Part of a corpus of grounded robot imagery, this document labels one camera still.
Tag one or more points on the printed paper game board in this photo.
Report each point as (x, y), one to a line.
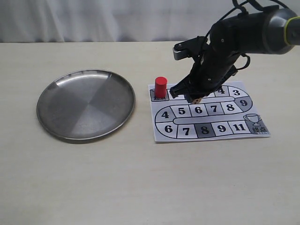
(228, 113)

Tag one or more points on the red cylinder game piece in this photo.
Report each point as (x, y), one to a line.
(160, 87)

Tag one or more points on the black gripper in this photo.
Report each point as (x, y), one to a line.
(206, 74)

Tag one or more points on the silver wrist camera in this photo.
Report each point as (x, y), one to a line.
(191, 48)

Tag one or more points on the wooden die with black pips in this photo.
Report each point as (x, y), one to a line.
(196, 101)

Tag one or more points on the white curtain backdrop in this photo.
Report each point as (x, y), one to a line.
(27, 21)

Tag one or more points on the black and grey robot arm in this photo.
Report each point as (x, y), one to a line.
(272, 31)

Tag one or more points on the round stainless steel plate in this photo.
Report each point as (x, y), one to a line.
(85, 105)

